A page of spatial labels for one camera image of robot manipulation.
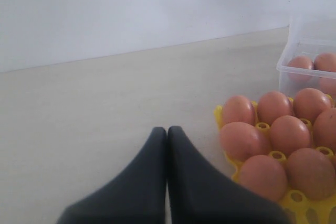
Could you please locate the clear plastic container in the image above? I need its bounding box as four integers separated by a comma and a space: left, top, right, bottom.
277, 15, 335, 99

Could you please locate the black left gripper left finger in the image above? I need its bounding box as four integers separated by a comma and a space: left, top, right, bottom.
57, 127, 167, 223

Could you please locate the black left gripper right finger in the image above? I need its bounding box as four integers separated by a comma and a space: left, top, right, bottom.
167, 126, 289, 224

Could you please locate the brown egg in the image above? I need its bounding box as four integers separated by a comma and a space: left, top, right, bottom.
219, 122, 271, 162
238, 155, 288, 201
222, 95, 256, 125
319, 78, 336, 97
313, 108, 336, 153
314, 52, 336, 72
287, 56, 314, 83
286, 148, 335, 200
269, 115, 311, 156
293, 88, 332, 124
257, 91, 293, 125

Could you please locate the yellow plastic egg tray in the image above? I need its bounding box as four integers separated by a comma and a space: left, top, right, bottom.
214, 101, 335, 223

